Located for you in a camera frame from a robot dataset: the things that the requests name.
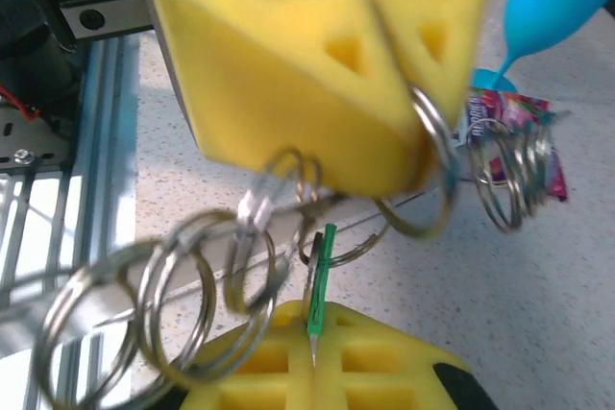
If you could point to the metal key plate with rings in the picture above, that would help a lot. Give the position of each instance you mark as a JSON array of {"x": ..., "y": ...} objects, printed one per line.
[{"x": 429, "y": 114}]

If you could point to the green key tag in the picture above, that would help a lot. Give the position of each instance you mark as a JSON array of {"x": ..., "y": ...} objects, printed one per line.
[{"x": 319, "y": 295}]

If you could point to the purple candy bag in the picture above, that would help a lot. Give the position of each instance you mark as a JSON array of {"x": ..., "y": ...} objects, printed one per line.
[{"x": 516, "y": 110}]

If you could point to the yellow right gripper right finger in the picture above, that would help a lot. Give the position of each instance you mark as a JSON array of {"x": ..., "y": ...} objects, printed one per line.
[{"x": 384, "y": 362}]

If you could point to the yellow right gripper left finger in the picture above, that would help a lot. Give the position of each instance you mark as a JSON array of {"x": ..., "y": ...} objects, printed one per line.
[{"x": 259, "y": 362}]

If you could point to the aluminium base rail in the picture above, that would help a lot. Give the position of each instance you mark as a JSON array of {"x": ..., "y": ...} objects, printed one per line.
[{"x": 103, "y": 141}]

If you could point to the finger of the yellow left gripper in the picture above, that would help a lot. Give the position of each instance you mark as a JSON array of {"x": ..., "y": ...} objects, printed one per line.
[
  {"x": 264, "y": 83},
  {"x": 456, "y": 7}
]

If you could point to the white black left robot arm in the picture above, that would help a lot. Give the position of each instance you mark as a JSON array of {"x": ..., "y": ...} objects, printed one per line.
[{"x": 29, "y": 59}]

